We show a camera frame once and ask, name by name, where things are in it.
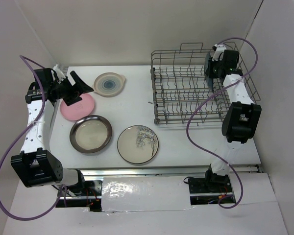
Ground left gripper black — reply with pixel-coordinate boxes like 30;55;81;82
50;70;93;106

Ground blue floral plate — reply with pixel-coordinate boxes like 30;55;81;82
204;52;214;92

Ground beige bowl blue rings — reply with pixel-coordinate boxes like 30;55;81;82
94;72;127;98

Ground cream plate with tree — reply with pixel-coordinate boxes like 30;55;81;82
117;125;159;165

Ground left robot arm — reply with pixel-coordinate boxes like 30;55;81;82
10;68;93;195

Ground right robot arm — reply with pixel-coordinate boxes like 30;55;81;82
204;45;262;192

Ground pink plate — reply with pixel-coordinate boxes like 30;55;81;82
60;94;95;121

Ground brown rimmed cream plate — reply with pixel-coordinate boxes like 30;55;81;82
69;115;113;154

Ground white sheet front cover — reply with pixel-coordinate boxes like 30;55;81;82
101;176;192;212

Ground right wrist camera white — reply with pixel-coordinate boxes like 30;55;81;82
212;44;226;61

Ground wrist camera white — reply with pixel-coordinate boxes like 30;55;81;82
212;44;226;61
51;64;68;83

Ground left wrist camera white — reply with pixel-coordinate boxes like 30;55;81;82
51;64;68;83

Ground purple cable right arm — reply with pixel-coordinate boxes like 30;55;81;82
187;37;258;209

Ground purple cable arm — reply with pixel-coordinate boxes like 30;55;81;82
187;37;258;209
0;55;69;221

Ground grey wire dish rack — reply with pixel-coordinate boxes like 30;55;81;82
150;43;261;124

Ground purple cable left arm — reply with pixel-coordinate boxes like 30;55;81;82
0;55;69;221

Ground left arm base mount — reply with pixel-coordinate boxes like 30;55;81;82
56;177;103;212

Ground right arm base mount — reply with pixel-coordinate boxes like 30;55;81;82
183;167;236;205

